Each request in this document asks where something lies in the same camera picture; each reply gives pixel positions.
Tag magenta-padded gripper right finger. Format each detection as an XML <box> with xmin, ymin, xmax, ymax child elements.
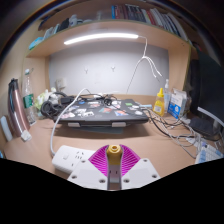
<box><xmin>120</xmin><ymin>144</ymin><xmax>162</xmax><ymax>188</ymax></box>

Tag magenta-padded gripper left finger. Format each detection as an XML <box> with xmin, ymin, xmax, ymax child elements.
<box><xmin>67</xmin><ymin>144</ymin><xmax>111</xmax><ymax>190</ymax></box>

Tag yellow charger block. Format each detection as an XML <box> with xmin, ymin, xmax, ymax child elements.
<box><xmin>105</xmin><ymin>143</ymin><xmax>125</xmax><ymax>190</ymax></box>

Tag white power strip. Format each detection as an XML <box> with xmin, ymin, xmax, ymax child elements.
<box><xmin>51</xmin><ymin>144</ymin><xmax>98</xmax><ymax>175</ymax></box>

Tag grey laptop stand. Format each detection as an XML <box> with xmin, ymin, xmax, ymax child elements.
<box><xmin>66</xmin><ymin>120</ymin><xmax>129</xmax><ymax>135</ymax></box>

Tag dark laptop with stickers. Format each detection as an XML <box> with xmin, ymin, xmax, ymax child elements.
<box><xmin>53</xmin><ymin>98</ymin><xmax>150</xmax><ymax>126</ymax></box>

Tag yellow squeeze bottle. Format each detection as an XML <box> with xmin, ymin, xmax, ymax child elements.
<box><xmin>152</xmin><ymin>87</ymin><xmax>166</xmax><ymax>117</ymax></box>

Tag blue white carton box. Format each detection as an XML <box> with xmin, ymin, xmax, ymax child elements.
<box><xmin>167</xmin><ymin>88</ymin><xmax>189</xmax><ymax>120</ymax></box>

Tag black flat device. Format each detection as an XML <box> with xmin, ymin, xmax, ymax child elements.
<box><xmin>189</xmin><ymin>116</ymin><xmax>215</xmax><ymax>137</ymax></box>

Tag black headphones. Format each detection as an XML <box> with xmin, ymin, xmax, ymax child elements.
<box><xmin>40</xmin><ymin>91</ymin><xmax>76</xmax><ymax>120</ymax></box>

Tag clear pump bottle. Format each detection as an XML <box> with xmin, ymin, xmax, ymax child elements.
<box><xmin>162</xmin><ymin>78</ymin><xmax>172</xmax><ymax>113</ymax></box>

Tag white green plush toy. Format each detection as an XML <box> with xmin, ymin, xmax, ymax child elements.
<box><xmin>34</xmin><ymin>88</ymin><xmax>59</xmax><ymax>108</ymax></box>

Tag white rounded small device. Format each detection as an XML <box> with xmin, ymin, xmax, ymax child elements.
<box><xmin>0</xmin><ymin>114</ymin><xmax>14</xmax><ymax>143</ymax></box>

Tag clear green-label water bottle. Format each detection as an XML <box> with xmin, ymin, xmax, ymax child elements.
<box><xmin>21</xmin><ymin>68</ymin><xmax>38</xmax><ymax>126</ymax></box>

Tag maroon tall slim appliance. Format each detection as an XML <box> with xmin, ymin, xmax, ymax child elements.
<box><xmin>7</xmin><ymin>78</ymin><xmax>33</xmax><ymax>143</ymax></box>

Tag black computer monitor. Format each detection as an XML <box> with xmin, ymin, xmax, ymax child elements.
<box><xmin>189</xmin><ymin>49</ymin><xmax>224</xmax><ymax>134</ymax></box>

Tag white LED light bar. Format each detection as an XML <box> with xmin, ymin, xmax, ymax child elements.
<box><xmin>63</xmin><ymin>32</ymin><xmax>140</xmax><ymax>46</ymax></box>

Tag black cable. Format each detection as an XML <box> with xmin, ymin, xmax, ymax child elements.
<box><xmin>144</xmin><ymin>108</ymin><xmax>198</xmax><ymax>138</ymax></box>
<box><xmin>61</xmin><ymin>92</ymin><xmax>118</xmax><ymax>107</ymax></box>

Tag white power strip cable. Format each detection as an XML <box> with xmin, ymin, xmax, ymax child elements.
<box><xmin>49</xmin><ymin>87</ymin><xmax>91</xmax><ymax>158</ymax></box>

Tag white wall socket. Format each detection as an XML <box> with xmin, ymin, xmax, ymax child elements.
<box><xmin>54</xmin><ymin>77</ymin><xmax>68</xmax><ymax>90</ymax></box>

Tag hanging white cable bundle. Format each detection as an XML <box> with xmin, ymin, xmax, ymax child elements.
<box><xmin>125</xmin><ymin>34</ymin><xmax>164</xmax><ymax>96</ymax></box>

